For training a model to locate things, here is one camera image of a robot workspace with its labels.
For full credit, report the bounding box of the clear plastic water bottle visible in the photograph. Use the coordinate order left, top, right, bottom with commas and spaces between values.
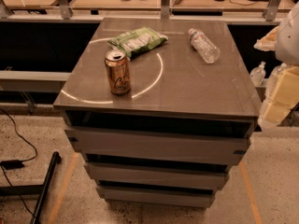
188, 28, 221, 63

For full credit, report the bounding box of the grey metal rail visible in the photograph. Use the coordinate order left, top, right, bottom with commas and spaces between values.
0, 71, 69, 92

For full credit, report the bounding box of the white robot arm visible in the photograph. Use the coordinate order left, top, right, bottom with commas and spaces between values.
259, 2, 299, 128

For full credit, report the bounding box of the green jalapeno chip bag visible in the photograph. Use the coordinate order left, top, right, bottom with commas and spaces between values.
107, 27, 168, 59

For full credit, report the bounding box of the small clear bottle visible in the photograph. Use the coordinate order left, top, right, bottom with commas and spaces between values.
250, 62, 266, 86

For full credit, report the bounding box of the black power cable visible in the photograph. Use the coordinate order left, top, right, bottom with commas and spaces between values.
0, 107, 39, 219

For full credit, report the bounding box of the grey drawer cabinet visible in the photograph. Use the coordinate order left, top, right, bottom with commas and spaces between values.
54, 18, 261, 208

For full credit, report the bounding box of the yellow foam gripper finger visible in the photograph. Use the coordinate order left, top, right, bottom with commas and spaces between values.
263, 66, 299, 124

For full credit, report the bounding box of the black stand leg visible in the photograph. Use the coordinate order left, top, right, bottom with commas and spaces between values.
0, 151, 62, 224

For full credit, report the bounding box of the gold soda can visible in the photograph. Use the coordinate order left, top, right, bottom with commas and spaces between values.
105, 49, 131, 95

